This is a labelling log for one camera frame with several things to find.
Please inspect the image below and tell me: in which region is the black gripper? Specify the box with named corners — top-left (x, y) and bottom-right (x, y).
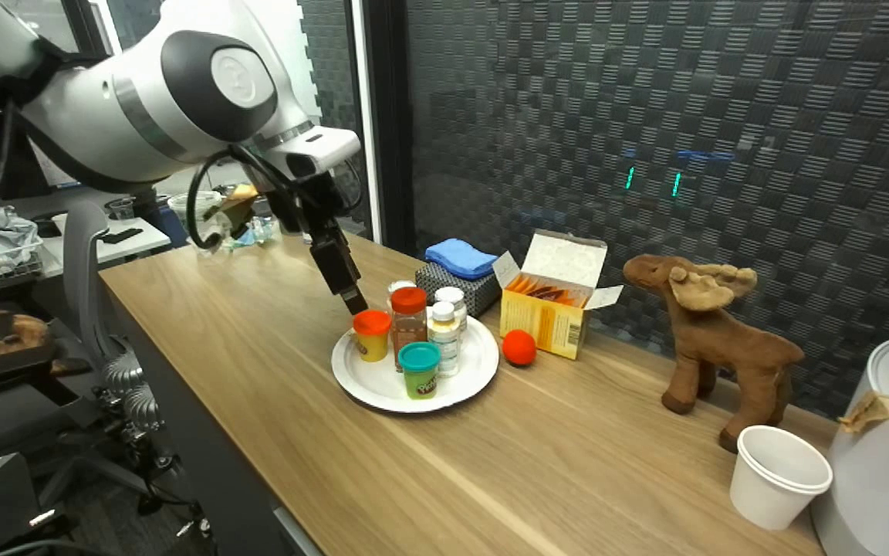
top-left (266, 174), bottom-right (367, 316)

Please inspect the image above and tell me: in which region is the yellow tub orange lid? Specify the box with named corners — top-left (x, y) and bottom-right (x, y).
top-left (353, 308), bottom-right (391, 362)

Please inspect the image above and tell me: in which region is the spice jar orange cap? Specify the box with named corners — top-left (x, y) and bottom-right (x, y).
top-left (389, 289), bottom-right (427, 354)

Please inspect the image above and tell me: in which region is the green tub teal lid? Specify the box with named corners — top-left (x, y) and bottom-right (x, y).
top-left (397, 339), bottom-right (442, 398)

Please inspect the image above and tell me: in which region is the white bottle cream cap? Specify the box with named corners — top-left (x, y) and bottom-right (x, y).
top-left (427, 302), bottom-right (462, 375)

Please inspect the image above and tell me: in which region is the white pill bottle blue label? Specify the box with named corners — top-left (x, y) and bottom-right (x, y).
top-left (436, 285), bottom-right (465, 330)

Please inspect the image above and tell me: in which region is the red ball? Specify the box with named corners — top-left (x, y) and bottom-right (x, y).
top-left (501, 330), bottom-right (538, 368)

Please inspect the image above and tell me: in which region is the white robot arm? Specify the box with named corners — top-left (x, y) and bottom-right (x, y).
top-left (0, 0), bottom-right (367, 311)

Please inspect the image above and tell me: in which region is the white paper plate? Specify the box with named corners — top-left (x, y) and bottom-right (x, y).
top-left (329, 319), bottom-right (501, 414)

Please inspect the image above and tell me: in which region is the blue folded cloth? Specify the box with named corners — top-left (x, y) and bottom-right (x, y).
top-left (427, 238), bottom-right (494, 281)

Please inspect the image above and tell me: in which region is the grey sponge block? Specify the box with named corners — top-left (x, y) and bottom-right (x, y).
top-left (416, 262), bottom-right (501, 316)

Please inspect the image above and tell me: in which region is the yellow open cardboard box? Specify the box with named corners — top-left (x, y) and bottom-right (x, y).
top-left (494, 233), bottom-right (625, 360)

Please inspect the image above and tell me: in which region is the brown plush moose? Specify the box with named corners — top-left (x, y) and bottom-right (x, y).
top-left (625, 253), bottom-right (802, 452)

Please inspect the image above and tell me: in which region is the white paper cup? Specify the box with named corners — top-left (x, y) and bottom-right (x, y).
top-left (730, 428), bottom-right (833, 533)

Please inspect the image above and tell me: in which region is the white bucket with items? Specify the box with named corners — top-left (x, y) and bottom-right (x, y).
top-left (811, 339), bottom-right (889, 556)

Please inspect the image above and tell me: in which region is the wrist camera with tape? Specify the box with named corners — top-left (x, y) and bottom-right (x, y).
top-left (203, 185), bottom-right (260, 230)

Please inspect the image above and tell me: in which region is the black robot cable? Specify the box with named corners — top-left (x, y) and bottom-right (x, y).
top-left (184, 152), bottom-right (263, 251)

